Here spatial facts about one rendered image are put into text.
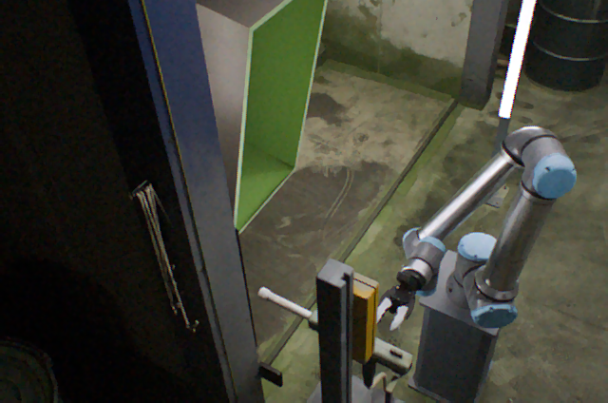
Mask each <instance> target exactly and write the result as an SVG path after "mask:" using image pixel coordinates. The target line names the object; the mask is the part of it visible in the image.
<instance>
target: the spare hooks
mask: <svg viewBox="0 0 608 403"><path fill-rule="evenodd" d="M152 178H153V177H152V175H150V176H148V177H145V180H142V181H140V182H139V184H138V186H135V188H132V189H129V190H127V191H126V195H127V197H128V198H129V199H130V200H131V199H132V197H131V195H132V196H134V197H135V196H136V194H137V196H138V197H139V198H140V202H141V205H142V210H143V212H144V215H145V218H146V221H147V226H148V229H149V233H150V236H151V240H152V243H153V246H154V250H155V254H156V257H157V260H158V265H159V267H160V270H161V276H162V279H163V282H164V286H165V289H167V292H168V296H169V299H170V302H171V306H172V309H173V311H174V312H175V315H177V314H178V311H176V309H175V307H176V308H180V307H181V310H182V314H183V317H184V321H185V326H186V328H187V330H188V331H189V332H192V333H194V332H195V329H193V331H192V330H190V329H189V327H192V328H193V327H196V326H197V325H198V321H197V320H195V323H192V325H191V324H189V322H188V320H187V318H186V315H185V312H184V310H183V307H182V304H181V299H180V297H179V295H183V290H181V291H180V292H179V291H178V289H177V284H178V283H177V282H176V281H175V280H174V278H173V274H172V271H171V270H174V269H175V265H174V264H173V265H172V267H171V266H170V264H169V260H168V257H167V254H166V251H164V248H163V244H162V238H161V232H160V227H159V222H158V217H157V210H156V205H155V199H154V197H155V198H156V200H157V203H158V205H159V207H160V208H161V211H162V212H163V214H165V216H166V217H167V219H168V221H169V222H170V224H171V226H172V228H173V229H174V226H173V224H172V222H171V220H170V219H169V217H168V215H167V213H166V212H165V210H163V208H162V205H161V203H160V200H159V199H158V197H157V195H156V193H155V191H154V189H153V187H152V185H151V184H150V182H149V181H150V180H151V179H152ZM147 183H148V184H147ZM142 189H143V190H144V191H145V192H146V194H147V198H148V201H149V204H150V208H151V212H152V216H151V214H150V211H149V208H148V205H147V202H146V200H145V196H144V193H143V192H142ZM130 194H131V195H130ZM150 194H151V195H150ZM144 205H145V207H146V209H147V212H148V215H149V218H150V220H151V223H152V226H153V228H154V232H155V235H156V239H157V241H158V245H159V248H160V252H161V255H160V253H159V250H158V247H157V244H156V242H155V239H154V236H153V233H152V228H151V225H150V223H149V220H148V217H147V213H146V210H145V207H144ZM152 217H153V219H152ZM167 273H168V275H167ZM164 278H165V279H164ZM166 281H167V282H166ZM167 284H168V285H167ZM170 285H171V288H170ZM174 288H175V290H174ZM171 291H172V292H171ZM172 294H174V295H177V297H178V301H179V302H178V304H176V303H174V301H173V298H172ZM174 306H175V307H174Z"/></svg>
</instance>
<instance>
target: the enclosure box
mask: <svg viewBox="0 0 608 403"><path fill-rule="evenodd" d="M195 3H197V10H198V16H199V25H200V31H201V36H202V43H203V48H204V54H205V59H206V65H207V70H208V76H209V82H210V87H211V93H212V98H213V104H214V110H215V116H216V121H217V127H218V137H219V143H220V149H221V155H222V159H223V165H224V172H225V177H226V182H227V188H229V194H230V199H231V205H232V211H233V217H234V222H235V227H236V228H237V229H238V234H239V235H240V234H241V231H242V230H243V229H244V228H245V227H246V226H247V224H248V223H249V222H250V221H251V220H252V219H253V218H254V216H255V215H256V214H257V213H258V212H259V210H261V209H262V208H263V207H264V206H265V205H266V204H267V202H268V200H269V199H270V198H271V197H272V196H273V195H274V193H275V192H276V191H277V190H278V189H279V187H280V186H281V185H282V184H283V183H285V181H286V180H287V179H288V178H289V177H290V176H291V174H292V173H293V172H295V171H296V168H297V162H298V157H299V152H300V146H301V142H302V135H303V130H304V125H305V120H306V115H307V110H308V103H309V99H310V93H311V88H312V83H313V77H314V67H315V62H316V57H317V52H318V47H319V41H320V35H321V30H322V25H323V20H324V15H325V9H326V4H328V0H195Z"/></svg>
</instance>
